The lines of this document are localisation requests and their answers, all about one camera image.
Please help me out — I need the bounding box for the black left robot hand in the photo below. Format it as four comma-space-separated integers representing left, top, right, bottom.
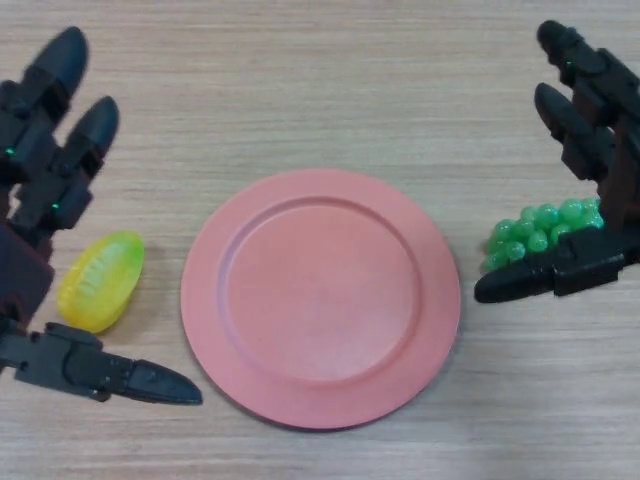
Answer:
0, 25, 204, 407

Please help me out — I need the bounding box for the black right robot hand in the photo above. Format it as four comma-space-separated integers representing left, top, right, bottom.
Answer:
473, 19, 640, 304

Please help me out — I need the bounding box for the green grape bunch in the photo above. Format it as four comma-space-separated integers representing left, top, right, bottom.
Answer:
482, 197, 604, 274

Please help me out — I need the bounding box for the pink round plate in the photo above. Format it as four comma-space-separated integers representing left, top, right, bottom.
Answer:
180, 168, 461, 432

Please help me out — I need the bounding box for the yellow green starfruit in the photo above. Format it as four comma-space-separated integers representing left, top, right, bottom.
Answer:
56, 229, 147, 335

